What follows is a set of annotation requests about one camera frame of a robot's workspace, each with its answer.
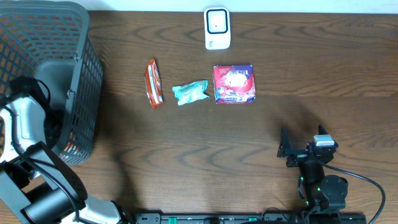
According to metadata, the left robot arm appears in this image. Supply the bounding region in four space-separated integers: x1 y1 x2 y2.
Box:
1 77 128 223

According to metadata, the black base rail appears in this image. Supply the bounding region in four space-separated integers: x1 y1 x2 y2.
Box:
134 213 366 224

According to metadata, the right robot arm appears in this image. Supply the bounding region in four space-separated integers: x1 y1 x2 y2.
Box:
277 125 348 223

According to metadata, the dark grey plastic basket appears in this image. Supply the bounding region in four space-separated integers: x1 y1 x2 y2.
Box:
1 1 103 166

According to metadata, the white barcode scanner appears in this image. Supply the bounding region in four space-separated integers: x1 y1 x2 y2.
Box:
203 7 231 50

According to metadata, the red purple snack packet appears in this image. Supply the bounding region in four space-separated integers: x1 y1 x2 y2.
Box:
213 65 256 105

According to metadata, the teal tissue pack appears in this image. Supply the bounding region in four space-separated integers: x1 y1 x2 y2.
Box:
172 80 209 106

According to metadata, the orange brown snack packet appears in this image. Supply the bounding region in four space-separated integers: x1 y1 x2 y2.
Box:
144 58 164 109

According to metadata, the small orange tissue pack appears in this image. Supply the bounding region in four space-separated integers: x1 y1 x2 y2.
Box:
63 132 78 154

